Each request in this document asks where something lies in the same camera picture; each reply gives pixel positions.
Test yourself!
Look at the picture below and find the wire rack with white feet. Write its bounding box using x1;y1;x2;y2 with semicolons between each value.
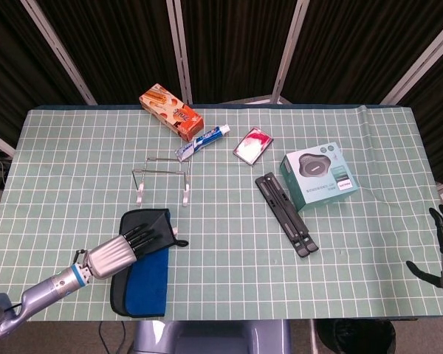
131;156;192;208

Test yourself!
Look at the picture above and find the red ink pad case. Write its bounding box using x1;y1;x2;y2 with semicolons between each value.
233;127;274;167

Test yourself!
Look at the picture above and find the black waste bin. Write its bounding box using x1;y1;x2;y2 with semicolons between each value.
315;319;396;354

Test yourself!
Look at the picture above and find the orange snack box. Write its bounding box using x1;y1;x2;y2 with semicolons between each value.
138;83;204;143

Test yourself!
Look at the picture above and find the white screen frame post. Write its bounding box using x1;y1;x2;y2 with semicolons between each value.
20;0;97;106
380;18;443;105
221;0;311;106
165;0;193;105

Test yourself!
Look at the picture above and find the teal product box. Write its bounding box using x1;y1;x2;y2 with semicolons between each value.
279;142;359;213

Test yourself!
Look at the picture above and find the black folding laptop stand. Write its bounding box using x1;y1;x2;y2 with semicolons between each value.
254;172;320;258

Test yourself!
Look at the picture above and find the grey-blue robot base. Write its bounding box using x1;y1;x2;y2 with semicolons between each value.
132;319;292;354

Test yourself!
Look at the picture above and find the dark pleated screen panel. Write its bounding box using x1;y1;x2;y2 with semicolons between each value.
0;0;88;148
284;0;443;104
180;0;300;104
396;32;443;184
35;0;185;106

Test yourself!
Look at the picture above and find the blue and white toothpaste tube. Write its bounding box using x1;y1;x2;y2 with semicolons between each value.
174;124;231;163

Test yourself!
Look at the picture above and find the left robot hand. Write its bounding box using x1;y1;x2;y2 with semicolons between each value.
81;221;159;281

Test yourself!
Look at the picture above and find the blue towel with black trim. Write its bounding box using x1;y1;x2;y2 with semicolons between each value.
109;208;189;318

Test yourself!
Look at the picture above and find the green checked tablecloth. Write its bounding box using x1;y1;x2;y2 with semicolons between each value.
0;104;443;322

